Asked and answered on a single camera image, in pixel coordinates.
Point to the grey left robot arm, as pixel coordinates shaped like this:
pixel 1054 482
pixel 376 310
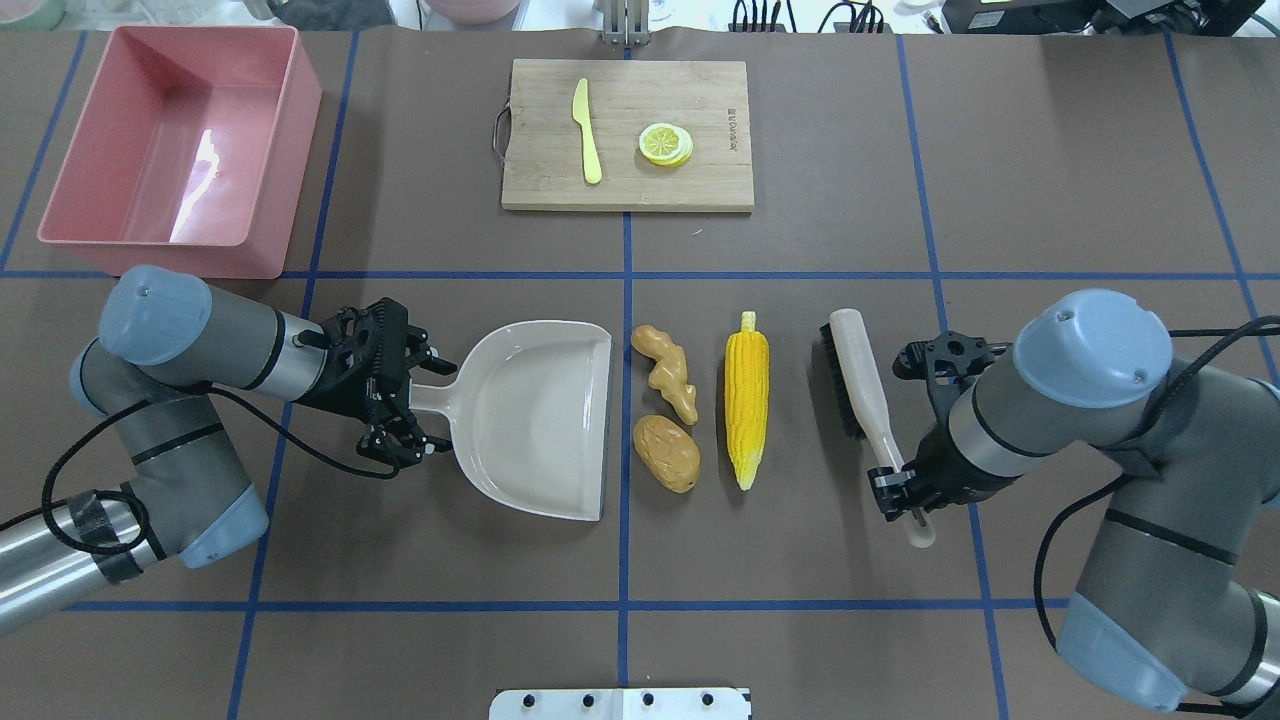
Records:
pixel 167 344

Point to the wooden cutting board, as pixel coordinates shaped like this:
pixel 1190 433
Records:
pixel 710 99

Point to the yellow lemon slice toy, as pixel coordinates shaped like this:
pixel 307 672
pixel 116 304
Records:
pixel 665 145

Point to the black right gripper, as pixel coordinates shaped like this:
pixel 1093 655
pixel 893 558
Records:
pixel 948 470

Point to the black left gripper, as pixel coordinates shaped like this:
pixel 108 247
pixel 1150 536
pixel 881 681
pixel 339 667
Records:
pixel 338 396

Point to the pink bowl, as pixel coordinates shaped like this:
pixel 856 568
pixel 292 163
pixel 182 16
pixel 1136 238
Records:
pixel 473 12

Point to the beige hand brush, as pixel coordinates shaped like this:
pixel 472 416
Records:
pixel 861 401

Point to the toy brown potato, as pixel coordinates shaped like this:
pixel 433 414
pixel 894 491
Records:
pixel 668 452

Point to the pink plastic bin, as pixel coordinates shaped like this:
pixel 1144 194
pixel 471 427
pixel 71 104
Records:
pixel 189 153

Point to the toy ginger root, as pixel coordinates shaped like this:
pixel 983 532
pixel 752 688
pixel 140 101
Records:
pixel 670 375

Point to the yellow plastic knife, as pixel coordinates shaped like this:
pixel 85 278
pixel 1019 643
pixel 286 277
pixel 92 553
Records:
pixel 581 114

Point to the toy yellow corn cob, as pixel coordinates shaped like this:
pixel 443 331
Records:
pixel 747 383

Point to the beige plastic dustpan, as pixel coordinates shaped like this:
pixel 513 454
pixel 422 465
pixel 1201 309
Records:
pixel 528 413

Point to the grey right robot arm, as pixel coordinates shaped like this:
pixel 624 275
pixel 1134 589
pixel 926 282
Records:
pixel 1157 612

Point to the black power strip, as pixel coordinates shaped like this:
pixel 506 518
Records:
pixel 848 17

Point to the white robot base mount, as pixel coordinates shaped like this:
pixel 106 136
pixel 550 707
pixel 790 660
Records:
pixel 623 703

